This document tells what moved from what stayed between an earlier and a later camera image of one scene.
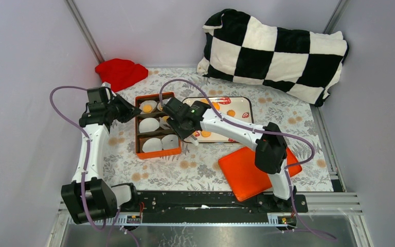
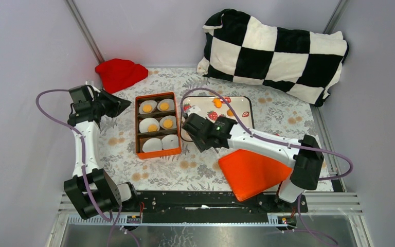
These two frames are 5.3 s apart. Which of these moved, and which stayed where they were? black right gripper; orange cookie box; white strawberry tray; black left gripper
Moved: black left gripper; black right gripper
Stayed: white strawberry tray; orange cookie box
